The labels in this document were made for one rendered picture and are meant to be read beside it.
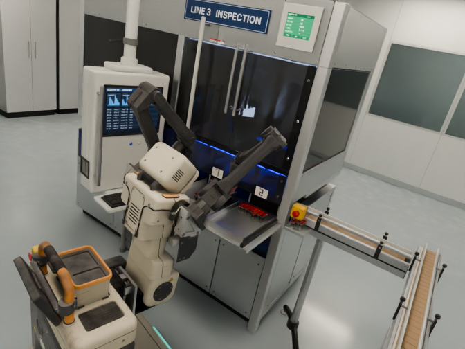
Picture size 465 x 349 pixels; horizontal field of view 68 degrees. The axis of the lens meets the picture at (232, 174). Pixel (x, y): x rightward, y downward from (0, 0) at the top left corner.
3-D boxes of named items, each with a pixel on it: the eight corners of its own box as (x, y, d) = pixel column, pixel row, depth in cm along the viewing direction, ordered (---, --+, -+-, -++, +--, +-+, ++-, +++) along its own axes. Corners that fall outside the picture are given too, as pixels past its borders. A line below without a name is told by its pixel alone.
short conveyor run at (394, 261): (288, 226, 215) (295, 203, 209) (298, 217, 227) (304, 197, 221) (403, 280, 183) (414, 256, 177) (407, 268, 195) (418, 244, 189)
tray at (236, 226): (237, 206, 219) (238, 201, 217) (272, 223, 206) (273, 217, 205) (203, 222, 192) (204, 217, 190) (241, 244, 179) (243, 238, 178)
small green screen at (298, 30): (275, 45, 184) (285, 2, 177) (313, 52, 174) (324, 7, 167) (275, 45, 183) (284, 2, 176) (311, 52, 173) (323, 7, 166)
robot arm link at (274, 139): (278, 120, 141) (294, 139, 142) (270, 125, 155) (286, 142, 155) (197, 194, 138) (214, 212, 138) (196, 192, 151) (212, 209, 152)
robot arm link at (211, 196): (198, 200, 136) (207, 210, 136) (216, 183, 139) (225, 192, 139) (194, 202, 144) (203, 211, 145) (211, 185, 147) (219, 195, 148)
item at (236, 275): (151, 188, 415) (159, 117, 382) (308, 271, 319) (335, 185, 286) (75, 212, 335) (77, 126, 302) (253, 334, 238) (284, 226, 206)
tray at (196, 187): (206, 182, 243) (207, 177, 242) (236, 196, 231) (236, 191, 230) (172, 194, 216) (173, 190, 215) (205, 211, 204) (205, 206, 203)
